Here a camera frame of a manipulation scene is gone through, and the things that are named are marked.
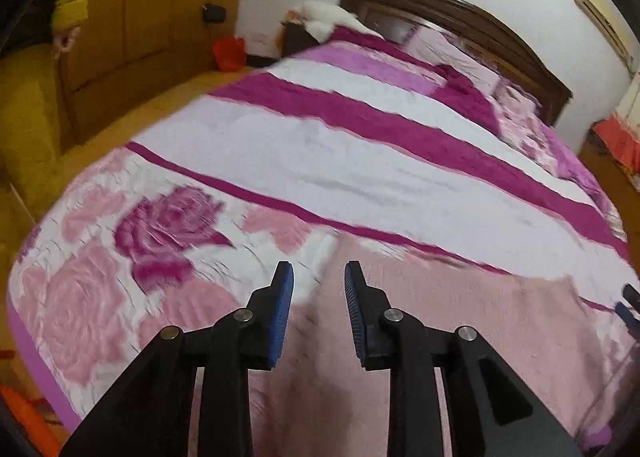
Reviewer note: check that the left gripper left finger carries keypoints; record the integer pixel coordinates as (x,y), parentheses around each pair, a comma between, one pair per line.
(199,376)

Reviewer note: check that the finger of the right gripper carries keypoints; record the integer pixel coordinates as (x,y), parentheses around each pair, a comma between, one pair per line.
(630,321)
(632,296)

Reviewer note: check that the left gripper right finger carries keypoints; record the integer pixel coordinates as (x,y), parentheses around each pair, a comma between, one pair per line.
(450,393)

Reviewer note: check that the pink knitted cardigan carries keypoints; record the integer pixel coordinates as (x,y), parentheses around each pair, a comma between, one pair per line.
(319,401)

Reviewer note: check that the orange white curtain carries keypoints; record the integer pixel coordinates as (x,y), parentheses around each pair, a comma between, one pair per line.
(619,132)

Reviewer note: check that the pink floral striped bedspread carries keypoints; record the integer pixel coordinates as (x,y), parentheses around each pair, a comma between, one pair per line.
(352,138)

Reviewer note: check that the yellow garment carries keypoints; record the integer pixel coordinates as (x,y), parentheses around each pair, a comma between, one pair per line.
(34,34)

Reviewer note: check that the pink pillow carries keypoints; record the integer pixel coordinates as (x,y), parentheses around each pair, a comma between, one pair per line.
(433,46)

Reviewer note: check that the dark wooden headboard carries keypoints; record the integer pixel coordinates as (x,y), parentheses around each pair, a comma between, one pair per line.
(479,32)

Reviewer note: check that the red bin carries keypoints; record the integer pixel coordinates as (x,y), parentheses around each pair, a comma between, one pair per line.
(229,54)

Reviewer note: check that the wooden wardrobe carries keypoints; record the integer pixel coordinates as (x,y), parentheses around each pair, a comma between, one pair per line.
(129,51)

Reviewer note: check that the dark wooden nightstand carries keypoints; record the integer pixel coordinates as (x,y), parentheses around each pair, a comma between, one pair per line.
(296,39)

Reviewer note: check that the black bag on wardrobe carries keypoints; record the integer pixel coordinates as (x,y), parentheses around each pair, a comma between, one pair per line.
(214,14)

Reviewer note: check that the white plush toy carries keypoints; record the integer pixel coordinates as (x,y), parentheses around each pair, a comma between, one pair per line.
(320,19)

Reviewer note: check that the wall air conditioner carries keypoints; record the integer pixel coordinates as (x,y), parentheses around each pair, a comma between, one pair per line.
(603,14)

